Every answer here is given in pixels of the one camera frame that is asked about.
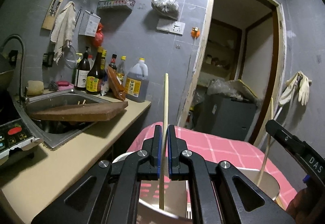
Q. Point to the white metal wall box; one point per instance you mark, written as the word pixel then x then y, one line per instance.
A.
pixel 89 24

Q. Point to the wall switch panel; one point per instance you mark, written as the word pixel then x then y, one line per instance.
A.
pixel 170 26

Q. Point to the steel sink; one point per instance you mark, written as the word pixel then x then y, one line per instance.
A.
pixel 54 133

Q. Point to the wooden cutting board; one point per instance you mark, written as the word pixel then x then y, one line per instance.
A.
pixel 81 113

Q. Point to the white rubber gloves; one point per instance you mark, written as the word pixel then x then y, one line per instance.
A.
pixel 299 82

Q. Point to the wooden door frame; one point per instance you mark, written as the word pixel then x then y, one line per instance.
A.
pixel 278 65

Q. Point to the induction cooktop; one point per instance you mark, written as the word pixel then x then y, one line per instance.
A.
pixel 16 137

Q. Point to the red plastic bag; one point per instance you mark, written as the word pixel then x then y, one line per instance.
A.
pixel 99 36

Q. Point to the black cabinet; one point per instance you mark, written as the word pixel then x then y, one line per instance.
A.
pixel 225 117

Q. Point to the hanging plastic bag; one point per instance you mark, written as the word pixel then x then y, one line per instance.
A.
pixel 167 8

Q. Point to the dark soy sauce bottle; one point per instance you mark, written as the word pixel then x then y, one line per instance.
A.
pixel 94 77

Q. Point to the orange wall hook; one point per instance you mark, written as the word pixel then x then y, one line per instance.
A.
pixel 195 32

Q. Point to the person right hand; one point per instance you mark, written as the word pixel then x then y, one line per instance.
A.
pixel 307 207

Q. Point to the white plastic utensil caddy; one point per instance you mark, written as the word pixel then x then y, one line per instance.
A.
pixel 177 199

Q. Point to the pink checkered tablecloth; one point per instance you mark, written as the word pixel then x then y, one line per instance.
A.
pixel 240 154

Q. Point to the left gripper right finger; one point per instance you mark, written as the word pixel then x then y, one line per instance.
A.
pixel 219 192

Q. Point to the wooden knife holder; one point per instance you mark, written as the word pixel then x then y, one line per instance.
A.
pixel 51 14

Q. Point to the large oil jug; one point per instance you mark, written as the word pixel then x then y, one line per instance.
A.
pixel 137 82

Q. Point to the yellow sponge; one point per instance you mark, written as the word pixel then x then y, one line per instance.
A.
pixel 34 88

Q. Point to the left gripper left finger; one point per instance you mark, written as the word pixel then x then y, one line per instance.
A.
pixel 108 192

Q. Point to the hanging white towel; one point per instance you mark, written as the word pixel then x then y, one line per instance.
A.
pixel 63 30

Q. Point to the plain wooden chopstick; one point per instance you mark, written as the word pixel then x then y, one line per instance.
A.
pixel 164 142
pixel 261 171

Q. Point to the dark wine bottle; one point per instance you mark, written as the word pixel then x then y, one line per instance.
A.
pixel 83 68

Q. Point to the grey wall shelf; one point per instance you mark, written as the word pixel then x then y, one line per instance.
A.
pixel 116 5

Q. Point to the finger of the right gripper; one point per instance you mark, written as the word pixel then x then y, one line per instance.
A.
pixel 307 157

